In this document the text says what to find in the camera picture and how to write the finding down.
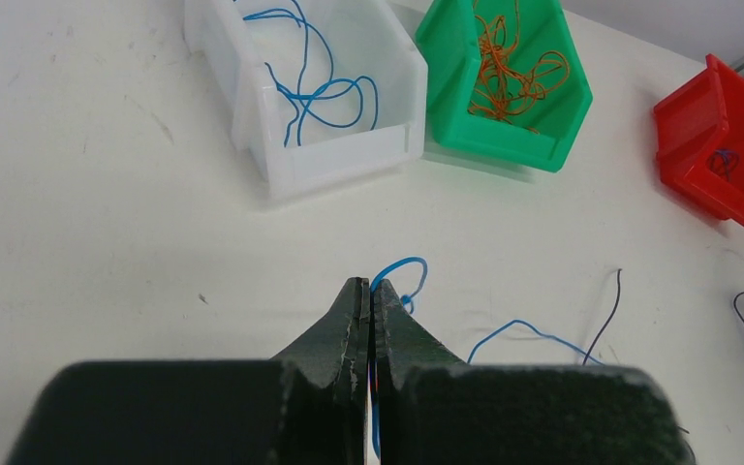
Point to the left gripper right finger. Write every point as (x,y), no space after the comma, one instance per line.
(435,408)

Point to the green plastic bin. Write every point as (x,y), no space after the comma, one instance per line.
(505,82)

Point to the red plastic bin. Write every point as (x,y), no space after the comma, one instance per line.
(700,141)

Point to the white plastic bin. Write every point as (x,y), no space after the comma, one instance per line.
(321,92)

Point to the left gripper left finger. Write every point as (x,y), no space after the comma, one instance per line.
(305,405)

